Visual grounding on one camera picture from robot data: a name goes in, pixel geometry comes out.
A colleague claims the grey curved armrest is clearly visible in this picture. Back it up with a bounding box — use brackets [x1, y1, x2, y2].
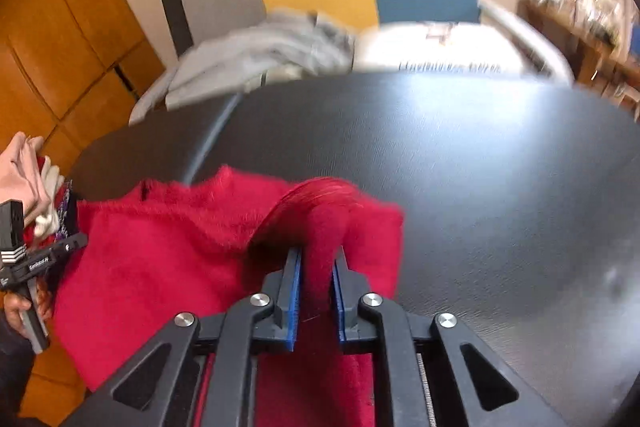
[477, 0, 576, 82]

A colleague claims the cluttered wooden desk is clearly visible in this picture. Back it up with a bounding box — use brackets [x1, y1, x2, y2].
[520, 0, 640, 108]

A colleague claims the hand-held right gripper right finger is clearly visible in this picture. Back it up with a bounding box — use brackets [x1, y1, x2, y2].
[332, 247, 566, 427]

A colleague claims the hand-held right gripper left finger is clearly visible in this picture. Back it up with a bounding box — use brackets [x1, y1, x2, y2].
[62, 247, 303, 427]

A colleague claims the black padded armrest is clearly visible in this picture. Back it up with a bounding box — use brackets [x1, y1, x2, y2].
[156, 0, 196, 58]

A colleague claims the person's left hand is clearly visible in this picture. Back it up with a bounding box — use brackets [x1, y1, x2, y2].
[2, 279, 55, 338]

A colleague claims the red knit sweater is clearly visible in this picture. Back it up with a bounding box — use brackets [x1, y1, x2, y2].
[52, 164, 405, 427]

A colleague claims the wooden wardrobe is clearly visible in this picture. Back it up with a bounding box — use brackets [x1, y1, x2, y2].
[0, 0, 166, 418]

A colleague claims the white cloth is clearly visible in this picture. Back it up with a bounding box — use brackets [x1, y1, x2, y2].
[32, 156, 66, 238]

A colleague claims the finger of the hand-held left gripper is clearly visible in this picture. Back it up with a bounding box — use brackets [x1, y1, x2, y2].
[50, 233, 89, 263]

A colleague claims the bright red cloth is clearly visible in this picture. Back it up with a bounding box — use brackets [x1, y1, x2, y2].
[22, 217, 57, 253]

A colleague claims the person's left forearm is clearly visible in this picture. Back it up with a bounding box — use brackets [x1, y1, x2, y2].
[0, 317, 38, 423]

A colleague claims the white printed pillow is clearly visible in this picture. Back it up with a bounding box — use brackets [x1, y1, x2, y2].
[352, 21, 531, 75]

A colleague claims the grey hoodie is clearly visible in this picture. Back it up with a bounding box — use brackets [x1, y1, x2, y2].
[129, 8, 358, 125]

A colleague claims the dark patterned cloth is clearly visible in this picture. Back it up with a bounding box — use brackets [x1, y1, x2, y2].
[52, 179, 83, 240]

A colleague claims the peach knit garment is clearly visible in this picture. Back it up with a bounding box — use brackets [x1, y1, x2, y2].
[0, 131, 53, 212]

